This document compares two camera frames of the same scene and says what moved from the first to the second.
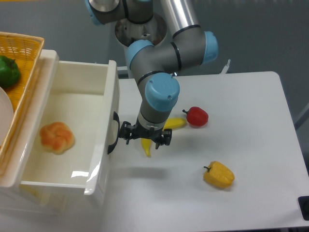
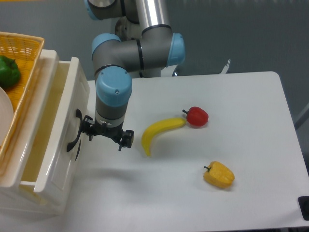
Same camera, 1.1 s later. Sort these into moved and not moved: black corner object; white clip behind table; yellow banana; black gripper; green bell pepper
Moved: black gripper
Not moved: green bell pepper; black corner object; white clip behind table; yellow banana
